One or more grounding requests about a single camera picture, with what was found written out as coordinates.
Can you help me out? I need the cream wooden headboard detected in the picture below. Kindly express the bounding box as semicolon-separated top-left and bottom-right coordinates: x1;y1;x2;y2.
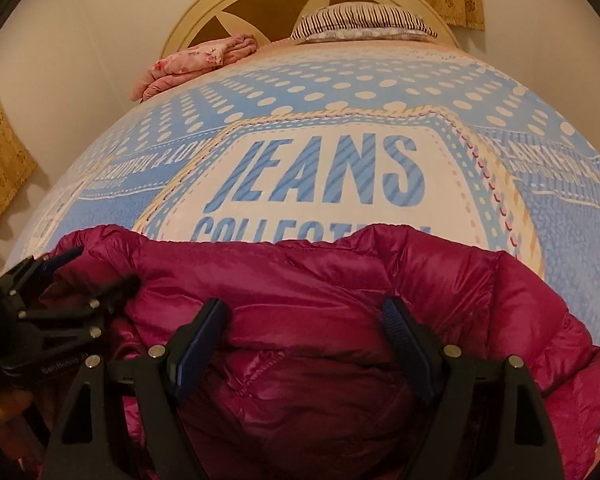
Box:
160;0;458;59

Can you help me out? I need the pink blue patterned bedspread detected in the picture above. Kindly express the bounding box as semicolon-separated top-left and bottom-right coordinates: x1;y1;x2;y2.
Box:
9;41;600;346

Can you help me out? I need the striped pillow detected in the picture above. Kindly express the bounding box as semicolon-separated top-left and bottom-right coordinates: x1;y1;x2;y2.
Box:
290;2;438;42

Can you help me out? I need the beige side window curtain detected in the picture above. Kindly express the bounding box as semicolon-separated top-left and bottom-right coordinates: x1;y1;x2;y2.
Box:
0;58;39;221

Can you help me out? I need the person's left hand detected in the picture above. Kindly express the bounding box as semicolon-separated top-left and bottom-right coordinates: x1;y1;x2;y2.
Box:
0;389;44;466

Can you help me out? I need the pink floral folded blanket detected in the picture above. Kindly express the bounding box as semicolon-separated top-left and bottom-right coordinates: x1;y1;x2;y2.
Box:
130;34;258;102

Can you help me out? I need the magenta puffer coat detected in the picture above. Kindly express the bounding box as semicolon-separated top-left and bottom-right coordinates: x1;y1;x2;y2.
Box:
47;224;600;479

